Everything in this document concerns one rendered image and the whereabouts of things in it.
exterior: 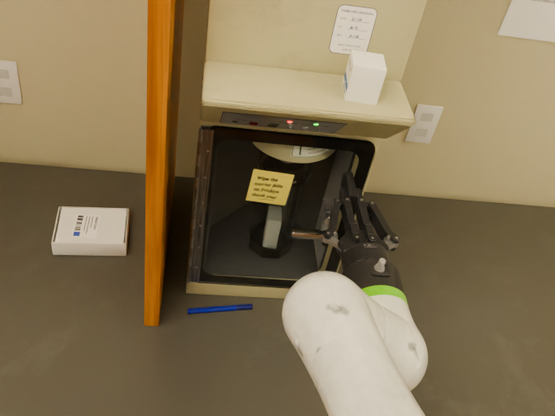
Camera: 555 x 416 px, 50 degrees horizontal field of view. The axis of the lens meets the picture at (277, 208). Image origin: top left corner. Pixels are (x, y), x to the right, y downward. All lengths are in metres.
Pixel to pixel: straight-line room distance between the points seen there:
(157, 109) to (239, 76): 0.13
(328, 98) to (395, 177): 0.83
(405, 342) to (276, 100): 0.39
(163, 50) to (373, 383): 0.52
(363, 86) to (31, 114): 0.95
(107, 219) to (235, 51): 0.62
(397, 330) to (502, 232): 0.99
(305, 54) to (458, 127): 0.78
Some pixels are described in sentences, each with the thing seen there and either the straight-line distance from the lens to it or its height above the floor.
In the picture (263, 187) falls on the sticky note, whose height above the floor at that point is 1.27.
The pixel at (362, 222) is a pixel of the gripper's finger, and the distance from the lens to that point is 1.01.
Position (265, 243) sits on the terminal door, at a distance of 1.21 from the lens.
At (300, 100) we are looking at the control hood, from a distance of 0.91.
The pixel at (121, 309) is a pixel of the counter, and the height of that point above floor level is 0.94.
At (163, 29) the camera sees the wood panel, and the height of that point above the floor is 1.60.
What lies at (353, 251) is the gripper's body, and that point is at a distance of 0.93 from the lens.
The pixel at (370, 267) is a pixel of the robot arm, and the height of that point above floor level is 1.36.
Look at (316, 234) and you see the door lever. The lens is 1.13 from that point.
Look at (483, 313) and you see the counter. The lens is 1.51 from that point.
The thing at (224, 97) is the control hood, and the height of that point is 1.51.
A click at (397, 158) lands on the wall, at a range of 1.68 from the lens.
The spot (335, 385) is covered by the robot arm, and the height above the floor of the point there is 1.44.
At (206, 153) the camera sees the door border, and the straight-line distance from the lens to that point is 1.06.
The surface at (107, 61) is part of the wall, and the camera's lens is 1.50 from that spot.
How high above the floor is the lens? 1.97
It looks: 41 degrees down
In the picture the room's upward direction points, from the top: 12 degrees clockwise
